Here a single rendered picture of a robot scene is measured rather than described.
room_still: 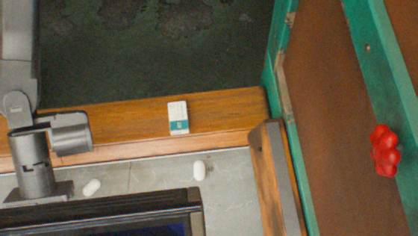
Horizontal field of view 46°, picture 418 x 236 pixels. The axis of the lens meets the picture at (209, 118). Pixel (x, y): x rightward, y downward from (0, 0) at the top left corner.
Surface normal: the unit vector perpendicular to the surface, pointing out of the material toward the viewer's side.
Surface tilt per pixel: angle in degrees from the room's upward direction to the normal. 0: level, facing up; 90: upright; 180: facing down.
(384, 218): 90
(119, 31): 0
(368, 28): 90
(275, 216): 67
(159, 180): 0
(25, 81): 37
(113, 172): 0
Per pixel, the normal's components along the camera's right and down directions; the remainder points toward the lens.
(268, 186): -0.91, -0.07
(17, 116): 0.23, 0.15
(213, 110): 0.00, -0.44
